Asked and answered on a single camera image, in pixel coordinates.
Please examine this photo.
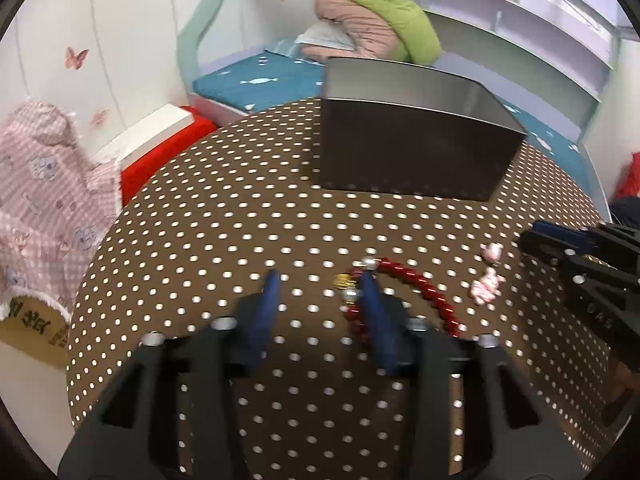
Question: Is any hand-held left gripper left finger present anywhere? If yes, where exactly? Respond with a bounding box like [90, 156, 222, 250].
[57, 269, 283, 480]

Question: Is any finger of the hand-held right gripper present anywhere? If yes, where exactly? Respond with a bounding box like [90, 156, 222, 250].
[518, 230, 640, 347]
[531, 219, 640, 257]

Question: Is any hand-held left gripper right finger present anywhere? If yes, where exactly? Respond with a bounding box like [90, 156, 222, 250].
[357, 270, 587, 480]

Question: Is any red bead bracelet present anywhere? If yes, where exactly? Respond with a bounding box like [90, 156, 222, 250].
[336, 256, 464, 347]

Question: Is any dark grey storage box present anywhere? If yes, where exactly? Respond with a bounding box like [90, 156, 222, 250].
[312, 56, 529, 204]

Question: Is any brown polka dot tablecloth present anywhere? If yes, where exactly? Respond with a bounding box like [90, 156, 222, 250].
[65, 97, 622, 480]

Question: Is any red cloth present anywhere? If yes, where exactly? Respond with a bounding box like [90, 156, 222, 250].
[612, 152, 640, 201]

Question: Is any red storage box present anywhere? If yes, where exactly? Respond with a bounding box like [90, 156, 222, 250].
[120, 105, 221, 206]

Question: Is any white board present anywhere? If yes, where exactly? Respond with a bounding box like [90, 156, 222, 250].
[95, 104, 196, 171]

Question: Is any blue candy print mattress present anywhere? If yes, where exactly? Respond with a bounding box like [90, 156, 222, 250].
[192, 40, 601, 196]

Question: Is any cardboard box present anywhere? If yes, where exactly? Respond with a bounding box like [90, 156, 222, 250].
[0, 295, 74, 372]

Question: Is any pink checked cloth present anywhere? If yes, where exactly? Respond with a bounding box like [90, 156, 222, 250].
[0, 100, 121, 322]

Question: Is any white pillow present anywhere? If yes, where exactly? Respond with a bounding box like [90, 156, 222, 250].
[295, 22, 356, 54]

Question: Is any green and pink quilt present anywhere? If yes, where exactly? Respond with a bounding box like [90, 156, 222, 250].
[302, 0, 444, 66]

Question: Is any white wardrobe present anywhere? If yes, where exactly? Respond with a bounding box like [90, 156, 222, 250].
[0, 0, 212, 162]

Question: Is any lilac bed wall shelf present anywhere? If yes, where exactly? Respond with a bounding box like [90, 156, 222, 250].
[325, 0, 640, 107]

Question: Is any teal bunk bed frame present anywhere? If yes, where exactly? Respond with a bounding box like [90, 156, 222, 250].
[177, 0, 640, 202]

